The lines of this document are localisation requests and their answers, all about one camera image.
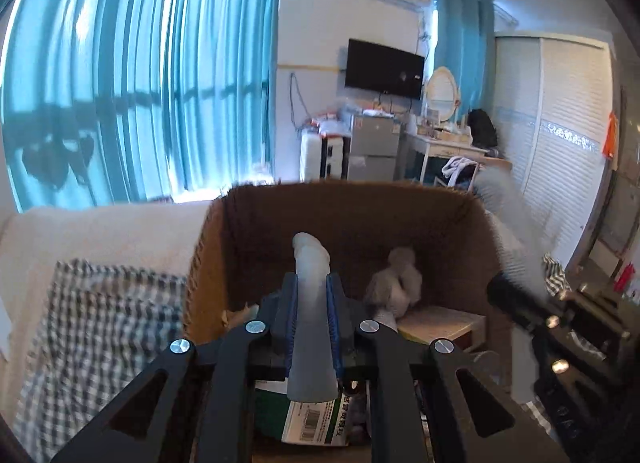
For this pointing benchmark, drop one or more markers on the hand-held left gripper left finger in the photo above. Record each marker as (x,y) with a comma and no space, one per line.
(291,328)

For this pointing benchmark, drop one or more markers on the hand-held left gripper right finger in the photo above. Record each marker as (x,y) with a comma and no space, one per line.
(334,328)

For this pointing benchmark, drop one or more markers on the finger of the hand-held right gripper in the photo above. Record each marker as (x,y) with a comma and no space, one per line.
(515,298)

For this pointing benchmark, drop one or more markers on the grey blurred sock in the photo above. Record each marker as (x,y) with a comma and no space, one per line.
(510,223)

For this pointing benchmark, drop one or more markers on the tan printed medicine box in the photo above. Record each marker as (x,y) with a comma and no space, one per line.
(440,325)

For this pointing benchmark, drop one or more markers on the green white medicine box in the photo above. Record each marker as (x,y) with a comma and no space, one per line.
(310,418)

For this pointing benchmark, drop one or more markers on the brown cardboard box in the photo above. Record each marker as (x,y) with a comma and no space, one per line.
(350,223)

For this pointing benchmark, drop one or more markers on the clothes on chair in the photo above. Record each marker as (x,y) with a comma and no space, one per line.
(457,165)

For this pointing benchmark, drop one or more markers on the black storage rack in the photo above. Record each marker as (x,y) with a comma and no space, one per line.
(335,158)

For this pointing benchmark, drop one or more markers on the white dressing desk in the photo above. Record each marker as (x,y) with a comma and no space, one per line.
(445,142)

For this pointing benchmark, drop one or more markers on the white floor appliance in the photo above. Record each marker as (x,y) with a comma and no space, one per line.
(310,158)

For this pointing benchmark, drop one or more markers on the black bag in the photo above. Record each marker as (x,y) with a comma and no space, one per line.
(482,128)

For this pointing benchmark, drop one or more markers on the white louvred wardrobe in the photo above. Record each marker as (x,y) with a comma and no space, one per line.
(560,118)

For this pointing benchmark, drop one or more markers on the orange hanging cloth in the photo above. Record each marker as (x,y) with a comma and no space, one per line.
(610,138)

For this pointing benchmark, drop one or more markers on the small grey fridge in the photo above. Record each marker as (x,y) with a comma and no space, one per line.
(375,143)

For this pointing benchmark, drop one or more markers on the checkered blanket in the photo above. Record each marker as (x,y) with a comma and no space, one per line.
(100,343)

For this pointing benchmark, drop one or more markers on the oval white mirror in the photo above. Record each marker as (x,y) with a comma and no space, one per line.
(441,90)

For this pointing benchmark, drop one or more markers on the narrow blue curtain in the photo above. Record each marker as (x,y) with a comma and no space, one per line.
(465,43)

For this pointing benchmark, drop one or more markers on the wide blue window curtain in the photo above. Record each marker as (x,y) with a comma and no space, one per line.
(100,68)

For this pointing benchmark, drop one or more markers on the black wall television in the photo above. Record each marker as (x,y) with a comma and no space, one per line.
(385,68)

